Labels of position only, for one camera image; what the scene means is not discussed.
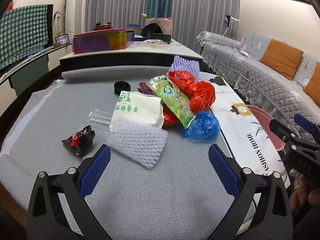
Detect black snack wrapper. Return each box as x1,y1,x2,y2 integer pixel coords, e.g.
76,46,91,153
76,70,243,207
62,125,96,158

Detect dark green bowl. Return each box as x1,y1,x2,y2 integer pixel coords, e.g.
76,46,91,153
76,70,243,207
141,24,163,37

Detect colourful storage box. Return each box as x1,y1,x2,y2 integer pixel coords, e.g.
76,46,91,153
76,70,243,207
72,29,135,55

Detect pink gift bag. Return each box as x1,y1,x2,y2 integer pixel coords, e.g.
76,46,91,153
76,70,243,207
146,17,173,35

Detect orange cushion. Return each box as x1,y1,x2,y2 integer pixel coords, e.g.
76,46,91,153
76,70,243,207
303,61,320,99
259,39,304,80

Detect large red plastic bag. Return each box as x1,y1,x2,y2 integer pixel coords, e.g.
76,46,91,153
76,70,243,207
168,70,216,112

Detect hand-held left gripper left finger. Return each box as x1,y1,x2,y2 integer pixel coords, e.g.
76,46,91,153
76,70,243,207
27,144,112,240

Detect purple foam fruit net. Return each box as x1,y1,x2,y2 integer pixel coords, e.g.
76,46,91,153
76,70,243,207
169,55,200,79

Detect black television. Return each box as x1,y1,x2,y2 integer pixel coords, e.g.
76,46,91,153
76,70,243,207
47,4,54,48

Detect white paper bag green print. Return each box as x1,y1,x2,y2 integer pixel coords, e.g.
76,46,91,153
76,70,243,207
110,91,164,132

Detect white foam sheet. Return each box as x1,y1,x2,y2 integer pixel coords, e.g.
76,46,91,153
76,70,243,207
0,80,63,210

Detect pink plastic bin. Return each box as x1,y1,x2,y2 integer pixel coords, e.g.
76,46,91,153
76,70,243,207
246,105,287,153

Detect clear plastic tube packet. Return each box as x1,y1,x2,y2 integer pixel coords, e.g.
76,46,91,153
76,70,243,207
89,109,115,133

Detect person's right hand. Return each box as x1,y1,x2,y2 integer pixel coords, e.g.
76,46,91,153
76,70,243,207
290,173,320,211

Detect white-topped coffee table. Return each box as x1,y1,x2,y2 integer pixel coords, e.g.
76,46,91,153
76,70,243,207
59,39,204,73

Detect blue plastic bag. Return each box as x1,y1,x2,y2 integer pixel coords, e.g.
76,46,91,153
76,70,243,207
181,110,221,143

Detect brown plush toy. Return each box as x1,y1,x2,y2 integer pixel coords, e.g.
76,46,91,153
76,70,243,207
94,21,113,31

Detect television cabinet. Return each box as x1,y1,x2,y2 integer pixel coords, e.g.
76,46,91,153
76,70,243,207
0,44,73,98

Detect green checkered cloth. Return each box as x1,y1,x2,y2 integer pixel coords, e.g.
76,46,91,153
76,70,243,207
0,4,49,67

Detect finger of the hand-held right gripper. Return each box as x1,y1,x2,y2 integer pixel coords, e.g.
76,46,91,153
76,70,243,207
269,119,298,143
294,113,320,143

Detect grey quilted sofa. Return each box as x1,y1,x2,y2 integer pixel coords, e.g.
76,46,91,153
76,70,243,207
196,31,320,140

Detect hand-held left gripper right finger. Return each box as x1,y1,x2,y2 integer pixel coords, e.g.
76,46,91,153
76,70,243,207
208,144,293,240

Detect potted bamboo plant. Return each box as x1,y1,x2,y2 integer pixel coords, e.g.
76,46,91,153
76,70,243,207
53,11,66,37

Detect white foam fruit net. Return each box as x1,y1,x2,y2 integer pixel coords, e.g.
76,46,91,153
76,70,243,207
107,116,168,170

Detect white cable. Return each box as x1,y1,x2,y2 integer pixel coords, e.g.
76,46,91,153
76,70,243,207
228,39,248,73

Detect green snack packet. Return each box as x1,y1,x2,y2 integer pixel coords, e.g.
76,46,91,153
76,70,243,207
146,74,197,129

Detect maroon patterned wrapper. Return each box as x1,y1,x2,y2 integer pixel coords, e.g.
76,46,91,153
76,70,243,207
137,81,157,96

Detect grey curtain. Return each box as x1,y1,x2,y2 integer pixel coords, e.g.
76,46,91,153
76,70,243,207
84,0,240,53

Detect black elastic band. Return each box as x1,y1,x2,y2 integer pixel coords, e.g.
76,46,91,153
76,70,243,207
114,81,132,97

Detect small photo frame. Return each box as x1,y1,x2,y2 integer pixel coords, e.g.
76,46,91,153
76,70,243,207
55,34,70,46

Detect clear plastic packets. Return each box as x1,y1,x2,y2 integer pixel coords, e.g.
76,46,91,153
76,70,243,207
136,40,165,48

